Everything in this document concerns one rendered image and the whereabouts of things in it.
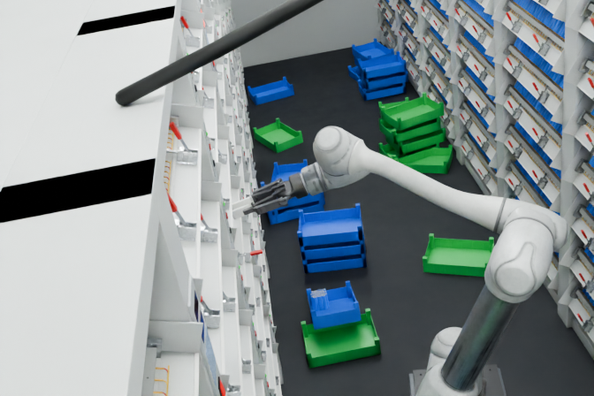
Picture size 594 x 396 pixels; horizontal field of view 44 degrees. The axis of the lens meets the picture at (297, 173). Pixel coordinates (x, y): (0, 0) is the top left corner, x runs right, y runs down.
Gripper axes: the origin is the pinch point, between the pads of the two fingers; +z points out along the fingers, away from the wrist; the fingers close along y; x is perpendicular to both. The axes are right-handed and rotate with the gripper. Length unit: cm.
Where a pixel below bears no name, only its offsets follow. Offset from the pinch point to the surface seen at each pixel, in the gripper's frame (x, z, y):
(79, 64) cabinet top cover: -75, 2, 61
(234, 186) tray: 6.7, 4.4, -26.9
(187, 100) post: -54, -9, 43
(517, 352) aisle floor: 119, -68, -20
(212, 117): -29.3, -3.7, -3.7
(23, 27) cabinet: -79, 19, 29
